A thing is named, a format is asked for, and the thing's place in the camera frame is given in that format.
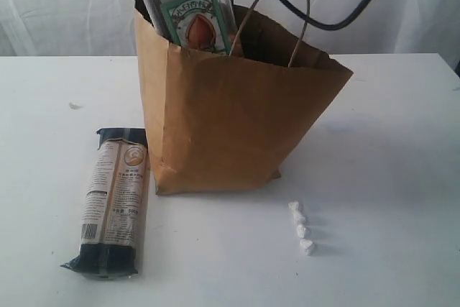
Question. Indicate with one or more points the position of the white crumpled pellet upper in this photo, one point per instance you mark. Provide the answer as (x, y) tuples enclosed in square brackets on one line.
[(295, 206)]

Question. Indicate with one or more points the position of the white crumpled pellet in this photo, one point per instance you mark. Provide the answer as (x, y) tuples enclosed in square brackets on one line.
[(295, 206), (302, 231), (307, 245), (298, 217)]

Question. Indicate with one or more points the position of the white backdrop curtain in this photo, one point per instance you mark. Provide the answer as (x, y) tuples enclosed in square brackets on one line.
[(105, 27)]

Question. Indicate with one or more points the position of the large brown paper bag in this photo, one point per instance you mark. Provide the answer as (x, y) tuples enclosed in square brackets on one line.
[(221, 123)]

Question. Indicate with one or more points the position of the white crumpled pellet lower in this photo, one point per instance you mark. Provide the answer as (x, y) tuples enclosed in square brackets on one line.
[(298, 217)]

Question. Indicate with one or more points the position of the dark noodle packet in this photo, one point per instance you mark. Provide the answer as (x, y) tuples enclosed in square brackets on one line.
[(113, 206)]

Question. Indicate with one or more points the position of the white crumpled pellet right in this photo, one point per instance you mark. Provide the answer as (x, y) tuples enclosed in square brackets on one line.
[(307, 245)]

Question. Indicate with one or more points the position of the white paper scrap on table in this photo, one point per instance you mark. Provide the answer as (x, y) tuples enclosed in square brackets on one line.
[(74, 106)]

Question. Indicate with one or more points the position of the white crumpled pellet middle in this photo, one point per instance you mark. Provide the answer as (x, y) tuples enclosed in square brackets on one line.
[(302, 231)]

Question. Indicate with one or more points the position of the nut jar with yellow lid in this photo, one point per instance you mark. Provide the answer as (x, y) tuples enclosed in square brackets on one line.
[(206, 25)]

